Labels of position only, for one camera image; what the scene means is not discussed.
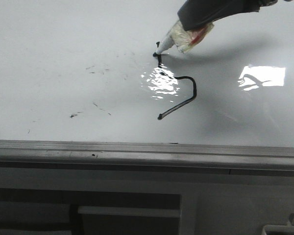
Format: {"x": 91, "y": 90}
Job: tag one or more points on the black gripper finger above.
{"x": 195, "y": 14}

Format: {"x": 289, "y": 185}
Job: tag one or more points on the white whiteboard surface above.
{"x": 83, "y": 70}

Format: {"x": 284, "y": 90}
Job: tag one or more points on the white whiteboard marker pen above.
{"x": 182, "y": 39}

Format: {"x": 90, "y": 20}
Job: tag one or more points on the dark cabinet with white shelf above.
{"x": 58, "y": 212}

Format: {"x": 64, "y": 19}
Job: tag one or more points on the white tray bottom right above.
{"x": 287, "y": 229}

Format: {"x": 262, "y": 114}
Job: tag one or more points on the grey aluminium whiteboard frame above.
{"x": 169, "y": 157}

